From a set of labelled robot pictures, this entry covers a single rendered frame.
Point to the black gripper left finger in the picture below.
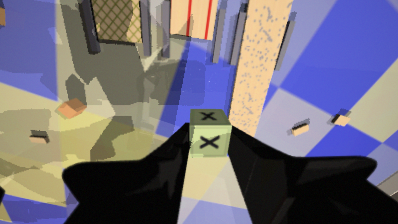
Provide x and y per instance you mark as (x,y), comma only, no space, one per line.
(159,176)

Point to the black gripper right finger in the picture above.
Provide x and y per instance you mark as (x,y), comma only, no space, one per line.
(270,180)

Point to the pale green cube with black x marks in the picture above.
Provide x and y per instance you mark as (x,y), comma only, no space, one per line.
(210,132)

